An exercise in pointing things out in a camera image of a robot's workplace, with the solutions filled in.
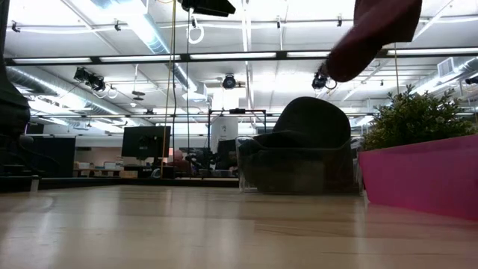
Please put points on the clear plastic bin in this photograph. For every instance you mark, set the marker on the clear plastic bin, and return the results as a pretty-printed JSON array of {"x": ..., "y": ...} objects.
[{"x": 242, "y": 164}]

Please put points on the red plastic bin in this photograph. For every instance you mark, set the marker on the red plastic bin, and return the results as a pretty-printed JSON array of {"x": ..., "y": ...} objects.
[{"x": 418, "y": 179}]

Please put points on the green potted plant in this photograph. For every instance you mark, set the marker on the green potted plant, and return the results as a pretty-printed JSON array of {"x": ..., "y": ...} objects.
[{"x": 414, "y": 119}]

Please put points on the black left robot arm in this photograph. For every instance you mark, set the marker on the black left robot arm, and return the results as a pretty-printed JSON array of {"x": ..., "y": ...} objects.
[{"x": 11, "y": 108}]

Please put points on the silver ventilation duct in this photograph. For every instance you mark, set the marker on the silver ventilation duct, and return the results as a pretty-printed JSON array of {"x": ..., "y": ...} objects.
[
  {"x": 455, "y": 73},
  {"x": 37, "y": 87},
  {"x": 149, "y": 33}
]

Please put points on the long ceiling light strip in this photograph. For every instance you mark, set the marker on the long ceiling light strip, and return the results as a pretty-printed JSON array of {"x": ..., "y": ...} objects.
[{"x": 224, "y": 55}]

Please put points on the wooden background desk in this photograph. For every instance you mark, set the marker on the wooden background desk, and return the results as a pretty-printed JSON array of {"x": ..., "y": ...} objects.
[{"x": 101, "y": 171}]

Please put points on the black background rig frame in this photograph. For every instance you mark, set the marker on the black background rig frame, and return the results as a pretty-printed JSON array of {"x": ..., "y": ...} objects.
[{"x": 239, "y": 111}]

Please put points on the person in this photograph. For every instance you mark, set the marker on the person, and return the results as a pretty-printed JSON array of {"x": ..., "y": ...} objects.
[{"x": 179, "y": 161}]

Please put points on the black cabinet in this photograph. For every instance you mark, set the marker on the black cabinet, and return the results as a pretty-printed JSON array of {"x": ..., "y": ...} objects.
[{"x": 52, "y": 157}]

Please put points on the black computer monitor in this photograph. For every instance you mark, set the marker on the black computer monitor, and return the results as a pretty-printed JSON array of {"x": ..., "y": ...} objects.
[{"x": 145, "y": 141}]

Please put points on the white round column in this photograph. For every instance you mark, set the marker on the white round column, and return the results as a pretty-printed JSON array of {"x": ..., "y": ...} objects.
[{"x": 224, "y": 134}]

